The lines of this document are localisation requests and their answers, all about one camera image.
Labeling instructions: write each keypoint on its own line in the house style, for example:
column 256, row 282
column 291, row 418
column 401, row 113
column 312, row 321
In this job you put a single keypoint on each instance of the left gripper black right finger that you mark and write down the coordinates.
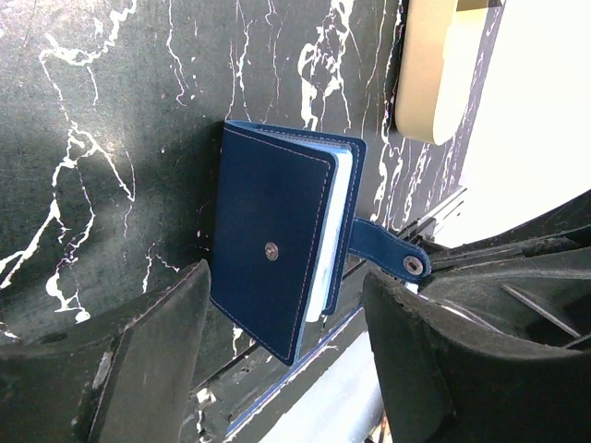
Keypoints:
column 494, row 346

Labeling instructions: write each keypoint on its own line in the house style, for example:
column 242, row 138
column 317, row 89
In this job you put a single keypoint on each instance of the beige oval card tray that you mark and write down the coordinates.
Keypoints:
column 441, row 45

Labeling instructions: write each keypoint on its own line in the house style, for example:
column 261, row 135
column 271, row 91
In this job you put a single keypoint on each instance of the blue card holder wallet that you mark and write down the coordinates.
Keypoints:
column 285, row 224

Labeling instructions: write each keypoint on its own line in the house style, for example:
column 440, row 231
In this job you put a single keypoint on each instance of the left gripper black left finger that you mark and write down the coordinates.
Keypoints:
column 123, row 376

